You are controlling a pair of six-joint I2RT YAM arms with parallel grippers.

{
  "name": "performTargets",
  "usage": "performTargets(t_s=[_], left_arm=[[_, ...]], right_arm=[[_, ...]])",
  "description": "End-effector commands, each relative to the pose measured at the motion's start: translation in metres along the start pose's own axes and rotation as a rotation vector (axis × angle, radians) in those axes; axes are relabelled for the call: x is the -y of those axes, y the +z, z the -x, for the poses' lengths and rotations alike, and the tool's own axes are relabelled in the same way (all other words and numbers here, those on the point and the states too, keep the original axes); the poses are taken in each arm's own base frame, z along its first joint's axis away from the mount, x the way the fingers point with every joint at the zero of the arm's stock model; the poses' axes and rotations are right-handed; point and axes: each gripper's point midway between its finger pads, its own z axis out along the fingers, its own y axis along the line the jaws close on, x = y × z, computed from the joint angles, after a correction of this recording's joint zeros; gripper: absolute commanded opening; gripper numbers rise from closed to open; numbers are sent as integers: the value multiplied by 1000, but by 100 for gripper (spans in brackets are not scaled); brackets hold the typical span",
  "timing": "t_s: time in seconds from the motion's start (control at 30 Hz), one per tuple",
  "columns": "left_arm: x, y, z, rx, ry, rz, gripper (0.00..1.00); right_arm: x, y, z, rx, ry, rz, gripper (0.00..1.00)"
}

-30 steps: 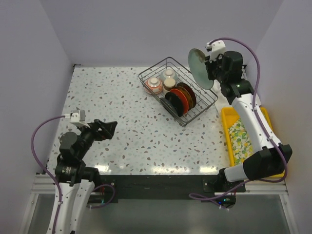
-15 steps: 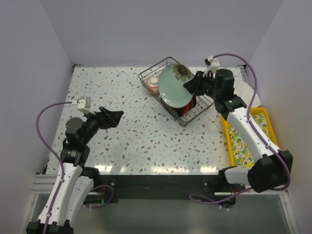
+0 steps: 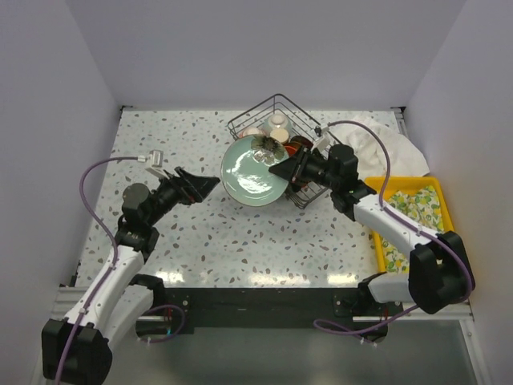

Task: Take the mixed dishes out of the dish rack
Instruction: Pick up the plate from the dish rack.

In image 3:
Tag cream brown cup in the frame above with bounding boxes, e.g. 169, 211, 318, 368
269, 128, 289, 144

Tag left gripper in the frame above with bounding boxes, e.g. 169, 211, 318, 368
145, 166, 219, 226

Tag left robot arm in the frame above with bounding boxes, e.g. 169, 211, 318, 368
41, 168, 220, 384

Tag black wire dish rack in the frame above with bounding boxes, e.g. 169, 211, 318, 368
227, 93, 328, 209

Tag white orange patterned bowl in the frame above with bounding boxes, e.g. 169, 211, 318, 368
239, 126, 265, 139

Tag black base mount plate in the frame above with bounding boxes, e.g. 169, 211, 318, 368
166, 287, 403, 334

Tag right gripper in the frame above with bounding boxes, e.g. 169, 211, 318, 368
269, 144, 339, 191

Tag aluminium frame rail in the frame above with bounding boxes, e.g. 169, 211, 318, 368
30, 286, 87, 385

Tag yellow plastic tray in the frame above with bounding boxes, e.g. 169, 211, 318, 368
372, 176, 454, 273

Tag green floral plate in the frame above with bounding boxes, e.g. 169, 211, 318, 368
220, 135, 289, 207

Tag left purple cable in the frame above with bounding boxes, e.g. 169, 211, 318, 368
55, 155, 146, 380

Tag pale green ribbed cup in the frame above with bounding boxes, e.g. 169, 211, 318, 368
262, 112, 292, 136

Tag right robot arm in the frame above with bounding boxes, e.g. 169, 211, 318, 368
269, 144, 475, 315

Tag yellow patterned plate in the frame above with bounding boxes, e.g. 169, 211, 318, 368
289, 136, 313, 149

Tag lemon print cloth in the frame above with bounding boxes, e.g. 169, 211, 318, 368
380, 185, 445, 274

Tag white towel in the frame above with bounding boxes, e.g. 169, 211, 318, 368
332, 113, 430, 177

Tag red floral plate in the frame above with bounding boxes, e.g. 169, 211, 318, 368
284, 142, 303, 157

